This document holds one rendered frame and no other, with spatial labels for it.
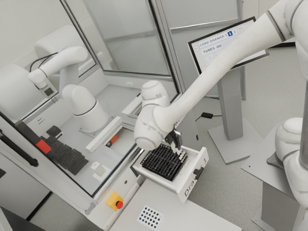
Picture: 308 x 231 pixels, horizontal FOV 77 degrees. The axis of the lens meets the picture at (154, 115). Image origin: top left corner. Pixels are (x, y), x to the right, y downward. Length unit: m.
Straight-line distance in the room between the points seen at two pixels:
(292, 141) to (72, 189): 0.97
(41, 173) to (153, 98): 0.52
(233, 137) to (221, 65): 1.65
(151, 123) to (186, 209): 0.61
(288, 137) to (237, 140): 1.30
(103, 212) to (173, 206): 0.37
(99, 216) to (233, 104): 1.43
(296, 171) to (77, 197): 0.90
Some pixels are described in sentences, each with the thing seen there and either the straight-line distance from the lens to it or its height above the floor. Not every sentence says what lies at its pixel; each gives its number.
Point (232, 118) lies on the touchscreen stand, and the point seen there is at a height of 0.36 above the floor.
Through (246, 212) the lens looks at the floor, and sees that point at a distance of 1.93.
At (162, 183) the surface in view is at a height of 0.89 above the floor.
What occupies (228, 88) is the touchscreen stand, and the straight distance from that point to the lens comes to 1.82.
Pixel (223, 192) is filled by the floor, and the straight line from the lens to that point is 2.00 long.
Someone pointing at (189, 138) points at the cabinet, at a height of 0.57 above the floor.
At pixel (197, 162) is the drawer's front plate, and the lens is 1.06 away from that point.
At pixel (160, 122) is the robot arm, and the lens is 0.65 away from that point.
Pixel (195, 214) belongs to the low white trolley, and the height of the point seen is 0.76.
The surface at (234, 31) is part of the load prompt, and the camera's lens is 1.69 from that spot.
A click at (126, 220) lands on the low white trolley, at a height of 0.76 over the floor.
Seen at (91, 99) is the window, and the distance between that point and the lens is 0.92.
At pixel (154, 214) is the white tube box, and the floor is 0.80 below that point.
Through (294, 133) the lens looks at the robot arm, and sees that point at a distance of 1.00.
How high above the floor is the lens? 1.79
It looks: 38 degrees down
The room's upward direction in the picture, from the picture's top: 24 degrees counter-clockwise
